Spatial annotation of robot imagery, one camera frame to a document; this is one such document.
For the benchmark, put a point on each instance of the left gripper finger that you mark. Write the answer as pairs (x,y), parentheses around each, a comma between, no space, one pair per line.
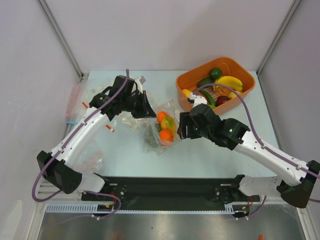
(146,104)
(143,114)

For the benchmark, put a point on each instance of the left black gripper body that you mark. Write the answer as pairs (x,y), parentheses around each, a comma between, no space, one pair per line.
(133,103)

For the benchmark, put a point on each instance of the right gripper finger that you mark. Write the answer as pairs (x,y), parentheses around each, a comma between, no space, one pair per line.
(184,120)
(183,132)

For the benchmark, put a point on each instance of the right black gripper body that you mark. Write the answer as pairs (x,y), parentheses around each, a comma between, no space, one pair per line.
(188,126)

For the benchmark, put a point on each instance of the orange tangerine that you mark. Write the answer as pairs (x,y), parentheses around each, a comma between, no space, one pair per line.
(166,135)
(160,116)

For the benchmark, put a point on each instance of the yellow green mango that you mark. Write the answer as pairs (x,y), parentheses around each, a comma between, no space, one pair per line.
(168,123)

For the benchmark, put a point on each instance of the clear blue-zipper zip bag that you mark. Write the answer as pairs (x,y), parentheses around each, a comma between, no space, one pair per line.
(171,109)

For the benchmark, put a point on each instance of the netted green melon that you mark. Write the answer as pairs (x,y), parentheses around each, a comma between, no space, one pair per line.
(151,136)

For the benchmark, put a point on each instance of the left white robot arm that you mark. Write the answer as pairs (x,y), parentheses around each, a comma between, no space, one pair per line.
(61,166)

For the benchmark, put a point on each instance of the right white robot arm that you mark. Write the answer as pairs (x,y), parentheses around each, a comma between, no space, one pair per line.
(294,179)

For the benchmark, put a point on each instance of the clear dotted zip bag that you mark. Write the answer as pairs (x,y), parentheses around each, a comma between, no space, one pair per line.
(126,120)

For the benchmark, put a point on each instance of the red-zipper zip bag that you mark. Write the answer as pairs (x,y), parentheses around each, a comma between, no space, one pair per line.
(79,99)

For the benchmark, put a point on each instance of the pink-dotted clear bag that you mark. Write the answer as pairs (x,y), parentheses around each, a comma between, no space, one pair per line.
(90,162)

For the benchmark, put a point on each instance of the green chili pepper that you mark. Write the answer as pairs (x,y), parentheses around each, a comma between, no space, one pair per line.
(210,100)

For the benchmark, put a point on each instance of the dark red apple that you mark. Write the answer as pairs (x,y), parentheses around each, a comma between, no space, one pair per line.
(221,100)

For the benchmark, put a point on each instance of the yellow bell pepper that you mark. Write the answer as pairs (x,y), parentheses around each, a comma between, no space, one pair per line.
(187,93)

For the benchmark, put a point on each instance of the dark green avocado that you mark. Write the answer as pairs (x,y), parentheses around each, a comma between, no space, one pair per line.
(205,81)

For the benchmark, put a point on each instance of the orange plastic basket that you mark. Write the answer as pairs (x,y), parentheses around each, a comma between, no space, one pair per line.
(228,66)

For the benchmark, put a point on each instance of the yellow banana bunch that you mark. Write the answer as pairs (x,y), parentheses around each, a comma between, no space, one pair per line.
(231,82)

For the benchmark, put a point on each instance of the dark green lime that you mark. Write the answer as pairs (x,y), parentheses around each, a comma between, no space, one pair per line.
(215,73)

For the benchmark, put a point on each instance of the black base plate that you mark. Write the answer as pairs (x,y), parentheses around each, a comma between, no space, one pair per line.
(170,194)

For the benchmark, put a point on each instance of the white slotted cable duct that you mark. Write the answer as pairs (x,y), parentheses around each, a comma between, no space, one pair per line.
(95,208)

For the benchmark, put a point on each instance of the front aluminium rail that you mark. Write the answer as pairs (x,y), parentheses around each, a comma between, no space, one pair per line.
(46,189)

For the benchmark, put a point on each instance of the left aluminium frame post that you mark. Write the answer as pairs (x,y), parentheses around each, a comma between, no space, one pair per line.
(54,25)

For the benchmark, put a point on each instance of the aluminium frame post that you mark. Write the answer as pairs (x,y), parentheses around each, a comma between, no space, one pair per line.
(54,25)
(279,34)

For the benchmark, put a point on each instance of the right aluminium frame post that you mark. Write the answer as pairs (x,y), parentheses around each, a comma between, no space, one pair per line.
(279,34)

